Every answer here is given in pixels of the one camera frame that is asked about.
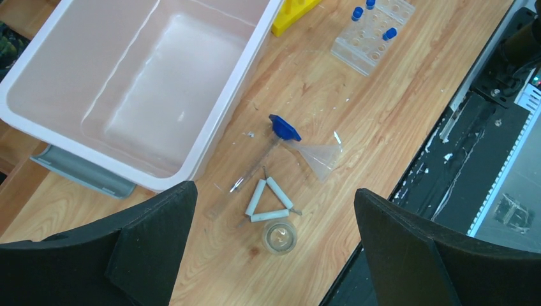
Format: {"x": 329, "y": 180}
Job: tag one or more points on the clear well plate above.
{"x": 360, "y": 44}

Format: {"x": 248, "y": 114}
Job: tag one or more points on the pink plastic bin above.
{"x": 135, "y": 93}

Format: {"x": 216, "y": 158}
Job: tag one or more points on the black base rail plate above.
{"x": 483, "y": 179}

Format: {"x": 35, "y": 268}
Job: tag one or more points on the clear plastic funnel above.
{"x": 322, "y": 159}

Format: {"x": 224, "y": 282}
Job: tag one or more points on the blue capped glass rod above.
{"x": 281, "y": 131}

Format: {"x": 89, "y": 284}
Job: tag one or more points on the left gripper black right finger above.
{"x": 414, "y": 261}

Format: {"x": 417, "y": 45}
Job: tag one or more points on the yellow test tube rack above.
{"x": 290, "y": 12}

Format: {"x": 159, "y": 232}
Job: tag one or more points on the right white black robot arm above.
{"x": 522, "y": 49}

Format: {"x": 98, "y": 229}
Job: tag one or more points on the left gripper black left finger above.
{"x": 128, "y": 258}

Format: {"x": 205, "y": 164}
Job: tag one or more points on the white clay triangle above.
{"x": 268, "y": 202}

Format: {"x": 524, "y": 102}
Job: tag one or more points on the small glass beaker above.
{"x": 279, "y": 236}

